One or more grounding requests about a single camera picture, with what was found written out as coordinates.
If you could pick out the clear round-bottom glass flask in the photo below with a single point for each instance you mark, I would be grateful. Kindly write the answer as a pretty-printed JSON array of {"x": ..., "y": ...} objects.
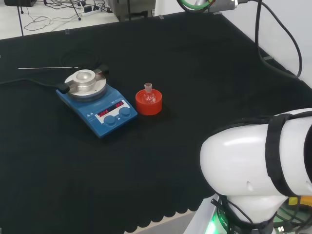
[{"x": 149, "y": 95}]

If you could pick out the blue-base heater with steel plate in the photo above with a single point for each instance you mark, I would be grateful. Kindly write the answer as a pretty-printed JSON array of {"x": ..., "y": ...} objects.
[{"x": 107, "y": 122}]

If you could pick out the black bench cloth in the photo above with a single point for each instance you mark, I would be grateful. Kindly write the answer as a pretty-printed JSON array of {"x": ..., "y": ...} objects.
[{"x": 170, "y": 61}]

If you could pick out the grey metal cabinet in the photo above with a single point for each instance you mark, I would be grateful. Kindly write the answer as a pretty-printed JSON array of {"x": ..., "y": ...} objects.
[{"x": 131, "y": 9}]

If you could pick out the thin metal probe rod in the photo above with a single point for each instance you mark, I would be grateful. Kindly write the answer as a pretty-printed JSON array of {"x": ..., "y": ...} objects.
[{"x": 46, "y": 68}]

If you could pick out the white power strip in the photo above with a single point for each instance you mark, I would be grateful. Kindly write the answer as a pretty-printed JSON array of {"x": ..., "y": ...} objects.
[{"x": 90, "y": 12}]

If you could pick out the silver usb plug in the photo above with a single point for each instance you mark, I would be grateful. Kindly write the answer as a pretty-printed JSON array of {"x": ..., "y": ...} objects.
[{"x": 281, "y": 229}]

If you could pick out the black box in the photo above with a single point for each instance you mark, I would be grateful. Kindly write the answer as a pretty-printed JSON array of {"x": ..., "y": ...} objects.
[{"x": 19, "y": 3}]

